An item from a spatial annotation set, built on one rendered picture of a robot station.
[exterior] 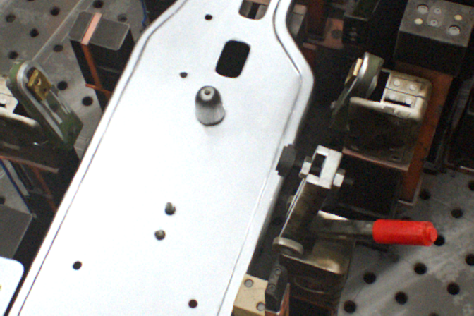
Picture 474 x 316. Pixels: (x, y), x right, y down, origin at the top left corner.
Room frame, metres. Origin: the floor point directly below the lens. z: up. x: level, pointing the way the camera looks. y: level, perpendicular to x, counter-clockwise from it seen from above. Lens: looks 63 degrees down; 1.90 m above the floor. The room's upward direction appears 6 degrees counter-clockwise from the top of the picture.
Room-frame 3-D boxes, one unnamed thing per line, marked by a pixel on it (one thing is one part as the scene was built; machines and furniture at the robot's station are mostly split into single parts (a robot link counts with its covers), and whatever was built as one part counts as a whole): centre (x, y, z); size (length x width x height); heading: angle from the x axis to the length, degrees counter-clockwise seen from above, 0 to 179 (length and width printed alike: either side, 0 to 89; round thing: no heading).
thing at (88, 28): (0.64, 0.15, 0.84); 0.11 x 0.08 x 0.29; 65
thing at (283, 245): (0.31, -0.04, 1.06); 0.03 x 0.01 x 0.03; 65
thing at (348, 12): (0.64, -0.17, 0.84); 0.04 x 0.03 x 0.29; 155
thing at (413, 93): (0.47, -0.17, 0.88); 0.11 x 0.09 x 0.37; 65
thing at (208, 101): (0.51, 0.02, 1.02); 0.03 x 0.03 x 0.07
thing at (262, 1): (0.65, -0.04, 0.84); 0.12 x 0.05 x 0.29; 65
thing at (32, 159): (0.53, 0.24, 0.87); 0.12 x 0.09 x 0.35; 65
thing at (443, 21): (0.52, -0.22, 0.91); 0.07 x 0.05 x 0.42; 65
